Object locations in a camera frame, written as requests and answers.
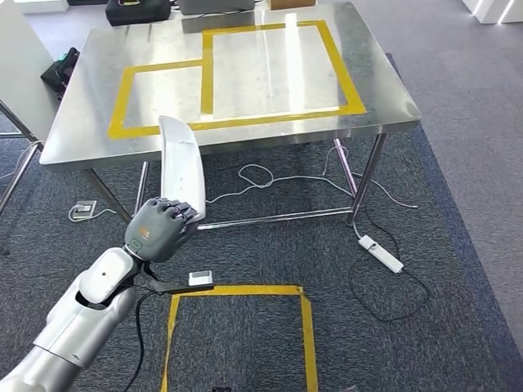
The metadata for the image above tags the white desk with steel legs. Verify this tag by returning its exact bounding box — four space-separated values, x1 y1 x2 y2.
0 0 61 216

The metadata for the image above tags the yellow tape on workbench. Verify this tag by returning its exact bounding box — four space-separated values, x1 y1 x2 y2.
107 20 368 140

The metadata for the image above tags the black floor cable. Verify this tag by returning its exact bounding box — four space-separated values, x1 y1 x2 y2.
347 203 430 324

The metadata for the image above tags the white low platform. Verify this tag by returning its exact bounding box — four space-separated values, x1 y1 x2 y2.
461 0 523 25

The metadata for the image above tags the stainless steel workbench table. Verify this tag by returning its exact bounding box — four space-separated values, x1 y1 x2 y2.
39 1 423 232

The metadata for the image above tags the black bag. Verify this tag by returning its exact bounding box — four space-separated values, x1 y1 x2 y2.
40 47 81 102

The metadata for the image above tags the white floor cable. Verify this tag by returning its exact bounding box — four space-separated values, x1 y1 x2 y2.
205 145 418 242

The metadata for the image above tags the white power strip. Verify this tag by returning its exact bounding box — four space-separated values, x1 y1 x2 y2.
358 234 405 275

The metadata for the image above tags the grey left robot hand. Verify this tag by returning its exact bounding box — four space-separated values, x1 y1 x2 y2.
123 197 201 265

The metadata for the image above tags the white curved plastic part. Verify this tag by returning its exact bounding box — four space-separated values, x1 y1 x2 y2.
157 114 207 222

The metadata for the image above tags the grey laptop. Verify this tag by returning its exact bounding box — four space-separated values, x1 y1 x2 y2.
177 0 256 16

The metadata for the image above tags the brown cardboard box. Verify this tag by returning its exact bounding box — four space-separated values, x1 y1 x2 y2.
267 0 318 11

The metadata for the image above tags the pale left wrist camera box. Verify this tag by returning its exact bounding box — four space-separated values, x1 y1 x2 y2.
188 269 214 287

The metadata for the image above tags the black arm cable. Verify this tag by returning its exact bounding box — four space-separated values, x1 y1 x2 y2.
122 289 164 392

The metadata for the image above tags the yellow floor tape outline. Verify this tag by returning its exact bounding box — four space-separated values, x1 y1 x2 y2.
160 285 319 392

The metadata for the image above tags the black equipment case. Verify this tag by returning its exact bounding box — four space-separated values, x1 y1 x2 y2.
105 0 172 27

